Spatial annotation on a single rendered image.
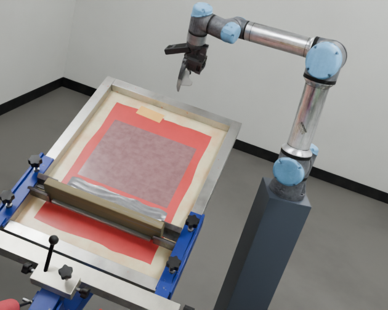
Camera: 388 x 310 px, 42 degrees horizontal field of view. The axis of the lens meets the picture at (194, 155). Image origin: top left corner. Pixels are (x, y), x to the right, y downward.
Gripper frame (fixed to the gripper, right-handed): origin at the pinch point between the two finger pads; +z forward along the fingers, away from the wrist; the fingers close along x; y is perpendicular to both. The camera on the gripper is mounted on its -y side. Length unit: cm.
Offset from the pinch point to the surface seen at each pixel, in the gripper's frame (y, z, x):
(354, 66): 92, 114, 285
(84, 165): -16, 11, -53
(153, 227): 18, 3, -74
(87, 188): -10, 11, -62
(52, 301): 2, 9, -106
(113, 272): 12, 12, -88
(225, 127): 24.2, 3.4, -14.4
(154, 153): 3.8, 8.4, -37.2
